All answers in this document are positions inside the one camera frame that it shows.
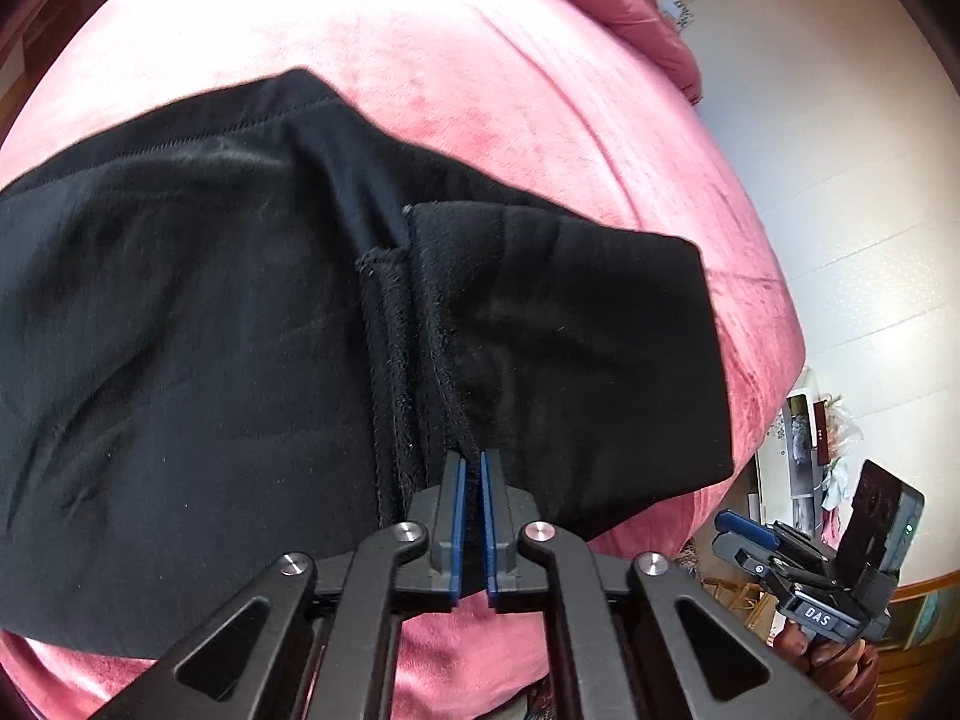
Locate black pants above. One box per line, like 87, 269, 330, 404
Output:
2, 71, 732, 658

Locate person's right hand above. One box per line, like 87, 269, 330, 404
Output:
773, 621, 880, 720

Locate white shelf with clutter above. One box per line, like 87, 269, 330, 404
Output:
750, 367, 862, 548

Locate pink bed with sheet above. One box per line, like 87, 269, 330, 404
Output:
2, 0, 804, 718

